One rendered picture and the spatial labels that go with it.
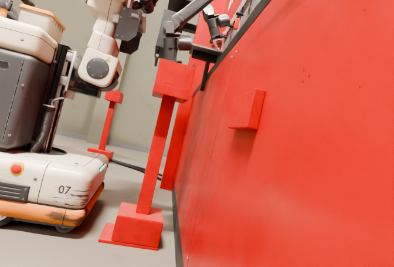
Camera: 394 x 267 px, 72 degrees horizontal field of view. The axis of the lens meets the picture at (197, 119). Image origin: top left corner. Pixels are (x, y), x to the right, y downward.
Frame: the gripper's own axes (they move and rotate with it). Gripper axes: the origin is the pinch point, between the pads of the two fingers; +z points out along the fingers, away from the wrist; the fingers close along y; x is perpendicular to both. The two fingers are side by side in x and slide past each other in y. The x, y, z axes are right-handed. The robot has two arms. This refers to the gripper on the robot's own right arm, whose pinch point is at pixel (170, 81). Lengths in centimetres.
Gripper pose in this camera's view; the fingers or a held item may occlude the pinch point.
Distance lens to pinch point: 125.6
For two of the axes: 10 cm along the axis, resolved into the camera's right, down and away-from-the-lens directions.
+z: 0.3, 10.0, 0.0
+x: -1.8, 0.0, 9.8
